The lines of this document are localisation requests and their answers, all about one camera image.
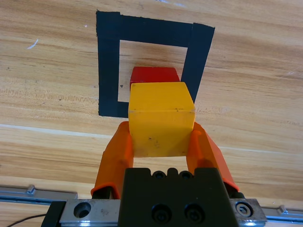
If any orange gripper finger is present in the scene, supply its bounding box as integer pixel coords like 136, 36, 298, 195
90, 122, 134, 199
187, 122, 245, 200

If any yellow wooden cube block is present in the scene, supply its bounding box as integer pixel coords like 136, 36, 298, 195
128, 81, 196, 158

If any red wooden cube block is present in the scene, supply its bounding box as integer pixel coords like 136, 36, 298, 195
129, 66, 180, 84

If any black tape square outline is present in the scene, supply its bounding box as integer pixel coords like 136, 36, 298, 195
96, 9, 216, 118

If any thin black wire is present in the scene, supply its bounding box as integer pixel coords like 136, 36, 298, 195
9, 213, 47, 227

